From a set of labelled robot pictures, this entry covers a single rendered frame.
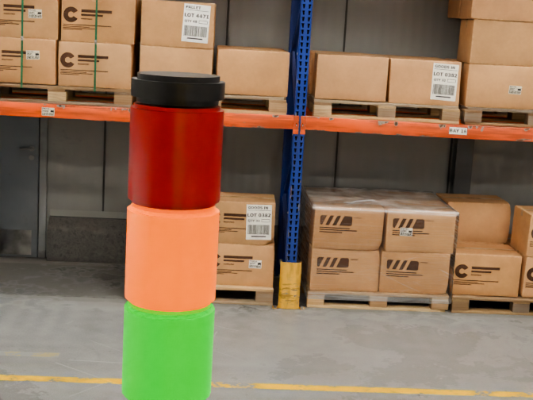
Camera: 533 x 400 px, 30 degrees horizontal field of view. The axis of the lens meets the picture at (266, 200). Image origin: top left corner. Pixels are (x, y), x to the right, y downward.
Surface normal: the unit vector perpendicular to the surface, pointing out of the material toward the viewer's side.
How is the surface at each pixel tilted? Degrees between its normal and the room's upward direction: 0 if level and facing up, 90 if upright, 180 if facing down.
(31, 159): 90
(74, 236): 90
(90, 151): 90
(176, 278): 90
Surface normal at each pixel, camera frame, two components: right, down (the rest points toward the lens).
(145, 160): -0.57, 0.11
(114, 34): 0.07, 0.26
